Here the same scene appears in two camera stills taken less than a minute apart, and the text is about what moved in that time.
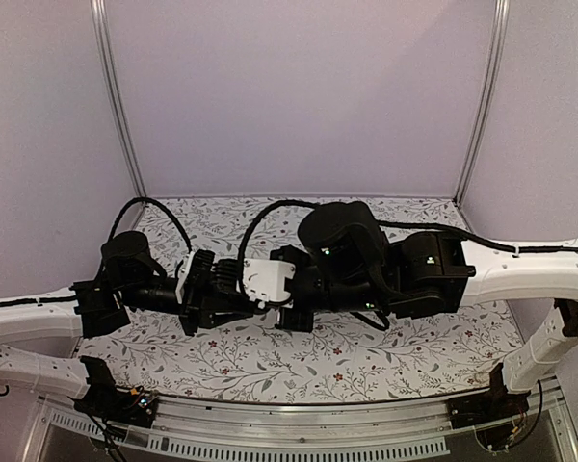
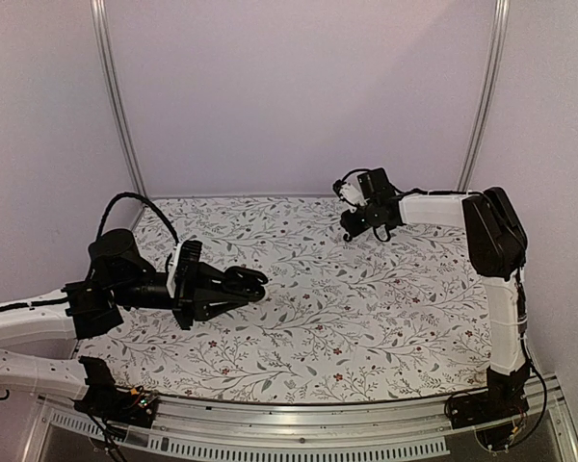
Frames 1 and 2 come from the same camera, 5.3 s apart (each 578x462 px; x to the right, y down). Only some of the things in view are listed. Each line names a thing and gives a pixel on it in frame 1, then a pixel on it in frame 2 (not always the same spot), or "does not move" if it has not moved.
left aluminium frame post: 117,96 does not move
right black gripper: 294,323 to 350,224
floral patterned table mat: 350,356 does not move
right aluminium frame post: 501,30 does not move
